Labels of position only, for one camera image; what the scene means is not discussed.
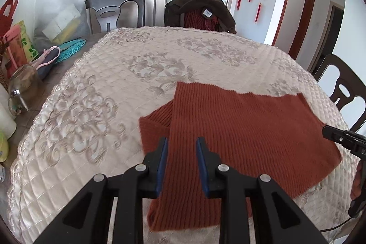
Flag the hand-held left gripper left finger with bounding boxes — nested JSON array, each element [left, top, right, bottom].
[[34, 137, 169, 244]]

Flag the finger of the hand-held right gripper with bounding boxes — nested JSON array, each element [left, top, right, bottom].
[[322, 124, 366, 159]]

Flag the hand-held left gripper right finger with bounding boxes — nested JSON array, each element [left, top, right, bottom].
[[195, 137, 329, 244]]

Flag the rust knit sweater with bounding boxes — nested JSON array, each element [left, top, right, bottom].
[[139, 82, 343, 233]]

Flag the person's right hand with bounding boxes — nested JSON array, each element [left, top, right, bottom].
[[350, 160, 365, 201]]

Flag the dark wooden chair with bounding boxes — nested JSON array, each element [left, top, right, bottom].
[[84, 0, 146, 34], [315, 55, 366, 133]]

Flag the beige quilted table cover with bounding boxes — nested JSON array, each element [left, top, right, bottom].
[[6, 26, 358, 244]]

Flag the red knit garment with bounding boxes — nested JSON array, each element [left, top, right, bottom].
[[183, 10, 219, 31]]

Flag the teal woven mat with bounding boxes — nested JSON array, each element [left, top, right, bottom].
[[54, 38, 87, 63]]

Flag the grey pouch with pink trim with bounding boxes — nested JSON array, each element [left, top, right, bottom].
[[31, 46, 61, 80]]

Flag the glass jar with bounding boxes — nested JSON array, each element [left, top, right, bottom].
[[8, 64, 45, 116]]

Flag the green plastic bottle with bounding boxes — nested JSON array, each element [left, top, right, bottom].
[[0, 130, 10, 163]]

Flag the white bottle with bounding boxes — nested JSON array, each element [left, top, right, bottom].
[[0, 87, 18, 140]]

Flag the green floral packet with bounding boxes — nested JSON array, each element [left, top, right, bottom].
[[19, 20, 39, 60]]

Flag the white plastic bag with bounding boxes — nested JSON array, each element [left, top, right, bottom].
[[34, 0, 91, 43]]

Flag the red tote bag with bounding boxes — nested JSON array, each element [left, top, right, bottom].
[[0, 0, 19, 36]]

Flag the black cable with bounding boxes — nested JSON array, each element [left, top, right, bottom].
[[319, 214, 366, 233]]

